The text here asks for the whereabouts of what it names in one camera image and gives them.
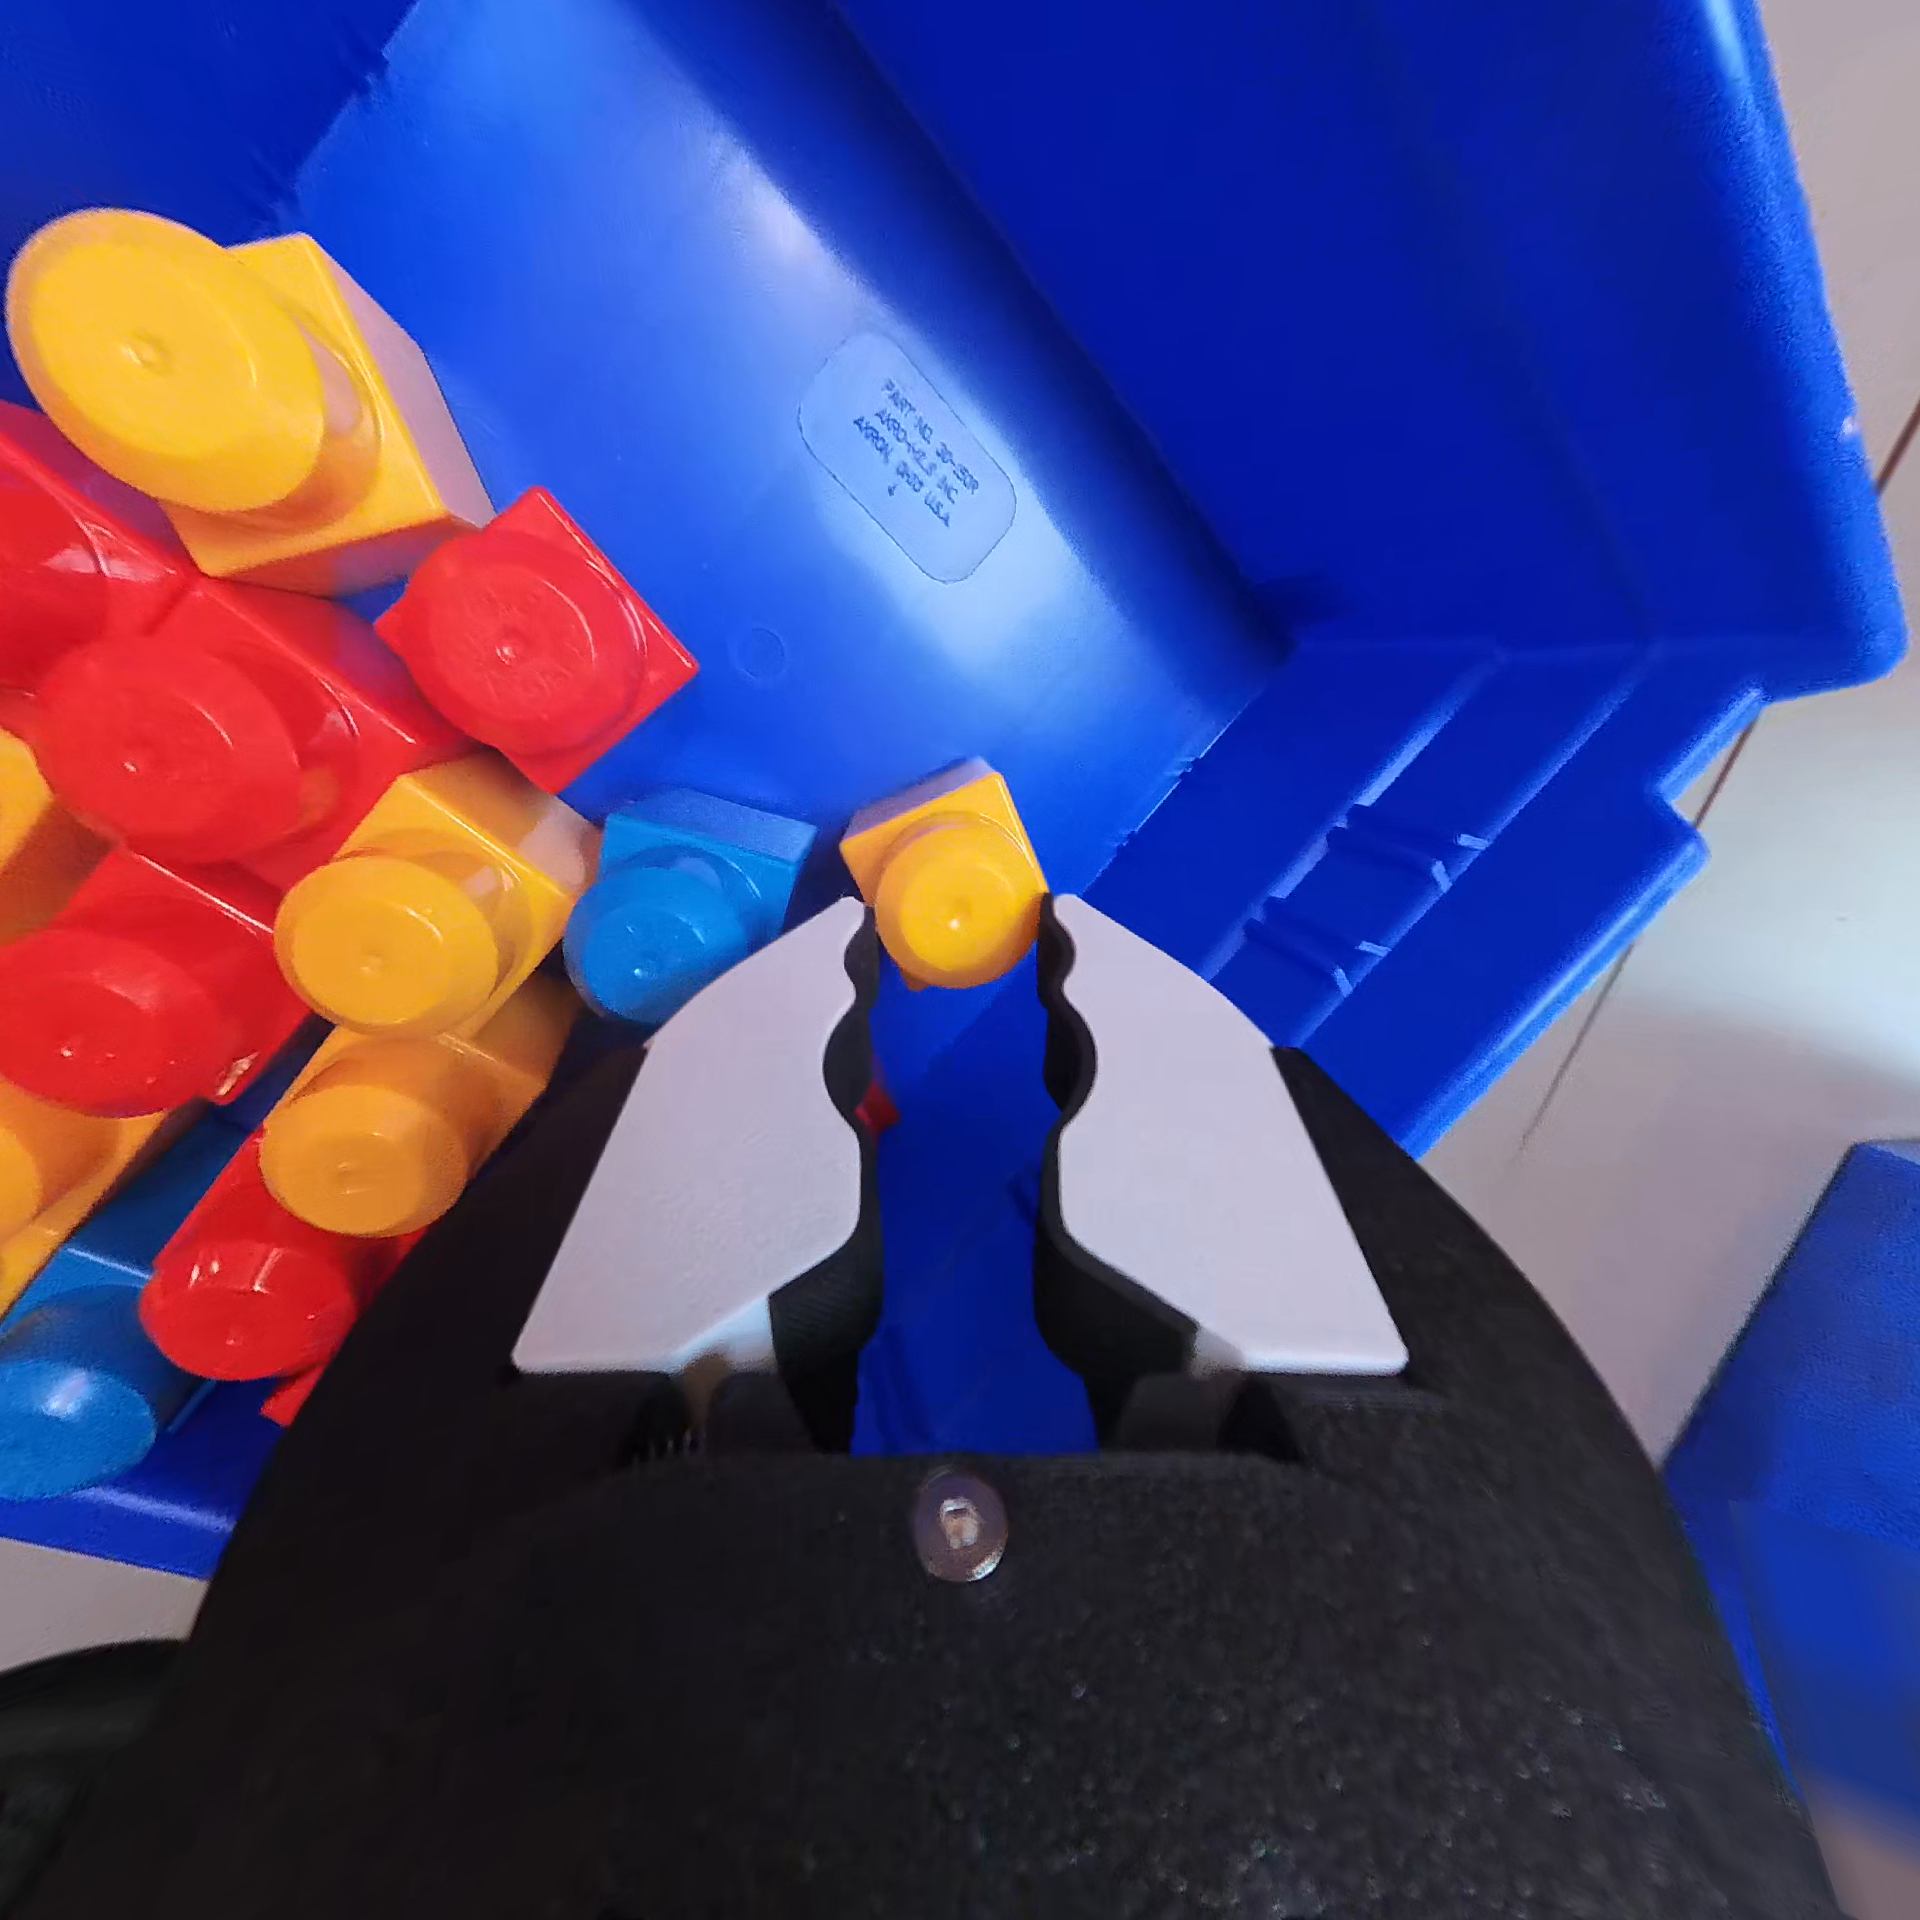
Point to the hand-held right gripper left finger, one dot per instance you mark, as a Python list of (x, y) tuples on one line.
[(707, 1187)]

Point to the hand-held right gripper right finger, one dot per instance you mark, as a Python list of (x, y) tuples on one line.
[(1216, 1187)]

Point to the yellow mega block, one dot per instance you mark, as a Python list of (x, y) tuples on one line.
[(952, 900)]

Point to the pile of mega blocks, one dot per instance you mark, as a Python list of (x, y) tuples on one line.
[(193, 734)]

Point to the blue plastic bin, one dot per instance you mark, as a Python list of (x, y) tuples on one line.
[(1829, 1423), (1050, 301)]

